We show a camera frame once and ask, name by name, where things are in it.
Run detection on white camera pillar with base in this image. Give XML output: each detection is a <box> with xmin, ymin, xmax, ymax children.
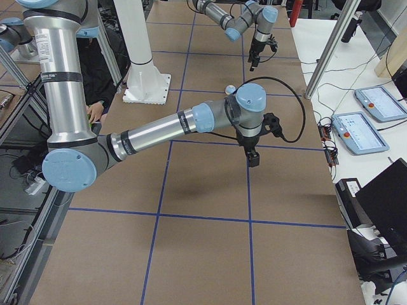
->
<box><xmin>114</xmin><ymin>0</ymin><xmax>171</xmax><ymax>104</ymax></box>

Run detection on black box with label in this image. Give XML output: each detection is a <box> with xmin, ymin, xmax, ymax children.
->
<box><xmin>335</xmin><ymin>178</ymin><xmax>371</xmax><ymax>228</ymax></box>

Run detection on near blue teach pendant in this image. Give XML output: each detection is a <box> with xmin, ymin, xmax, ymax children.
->
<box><xmin>331</xmin><ymin>111</ymin><xmax>390</xmax><ymax>155</ymax></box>

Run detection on blue white call bell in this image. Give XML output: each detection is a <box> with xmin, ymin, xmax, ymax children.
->
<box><xmin>224</xmin><ymin>85</ymin><xmax>236</xmax><ymax>95</ymax></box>

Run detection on black bottle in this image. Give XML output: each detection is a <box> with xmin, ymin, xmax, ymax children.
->
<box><xmin>341</xmin><ymin>11</ymin><xmax>363</xmax><ymax>43</ymax></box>

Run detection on orange circuit board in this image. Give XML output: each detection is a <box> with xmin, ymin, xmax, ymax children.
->
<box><xmin>318</xmin><ymin>125</ymin><xmax>332</xmax><ymax>141</ymax></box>

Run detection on blue teach pendant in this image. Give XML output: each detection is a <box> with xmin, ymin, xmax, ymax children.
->
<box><xmin>354</xmin><ymin>86</ymin><xmax>406</xmax><ymax>123</ymax></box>
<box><xmin>331</xmin><ymin>111</ymin><xmax>390</xmax><ymax>155</ymax></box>

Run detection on black laptop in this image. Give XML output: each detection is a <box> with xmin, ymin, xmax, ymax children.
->
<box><xmin>355</xmin><ymin>158</ymin><xmax>406</xmax><ymax>255</ymax></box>

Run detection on seated person in black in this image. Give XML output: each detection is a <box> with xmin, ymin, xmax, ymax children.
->
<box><xmin>76</xmin><ymin>28</ymin><xmax>130</xmax><ymax>123</ymax></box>

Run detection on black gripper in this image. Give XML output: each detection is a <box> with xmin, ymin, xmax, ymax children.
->
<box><xmin>237</xmin><ymin>135</ymin><xmax>260</xmax><ymax>167</ymax></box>
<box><xmin>248</xmin><ymin>38</ymin><xmax>269</xmax><ymax>72</ymax></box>

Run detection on far blue teach pendant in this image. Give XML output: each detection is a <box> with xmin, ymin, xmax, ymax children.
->
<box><xmin>354</xmin><ymin>86</ymin><xmax>406</xmax><ymax>123</ymax></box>

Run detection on red cylinder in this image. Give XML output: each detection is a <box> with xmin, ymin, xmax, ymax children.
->
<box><xmin>289</xmin><ymin>0</ymin><xmax>303</xmax><ymax>27</ymax></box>

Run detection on aluminium frame post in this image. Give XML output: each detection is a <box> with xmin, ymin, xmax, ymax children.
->
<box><xmin>305</xmin><ymin>0</ymin><xmax>361</xmax><ymax>100</ymax></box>

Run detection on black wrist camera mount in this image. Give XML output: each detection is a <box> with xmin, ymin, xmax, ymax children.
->
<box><xmin>266</xmin><ymin>34</ymin><xmax>278</xmax><ymax>53</ymax></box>
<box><xmin>259</xmin><ymin>112</ymin><xmax>284</xmax><ymax>138</ymax></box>

